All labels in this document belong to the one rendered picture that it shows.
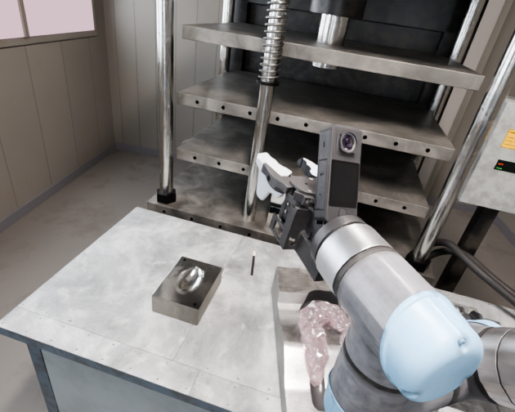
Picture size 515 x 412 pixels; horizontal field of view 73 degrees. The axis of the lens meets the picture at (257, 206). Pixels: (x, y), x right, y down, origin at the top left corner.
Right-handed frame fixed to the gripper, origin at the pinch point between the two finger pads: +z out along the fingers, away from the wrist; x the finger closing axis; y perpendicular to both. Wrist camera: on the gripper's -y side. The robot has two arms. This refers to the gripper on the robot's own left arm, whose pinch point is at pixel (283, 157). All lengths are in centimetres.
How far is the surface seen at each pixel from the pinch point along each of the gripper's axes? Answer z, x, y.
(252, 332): 19, 18, 64
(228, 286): 39, 16, 64
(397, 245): 52, 98, 54
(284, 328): 12, 23, 54
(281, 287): 25, 27, 52
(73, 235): 190, -46, 153
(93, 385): 27, -25, 93
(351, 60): 70, 52, -13
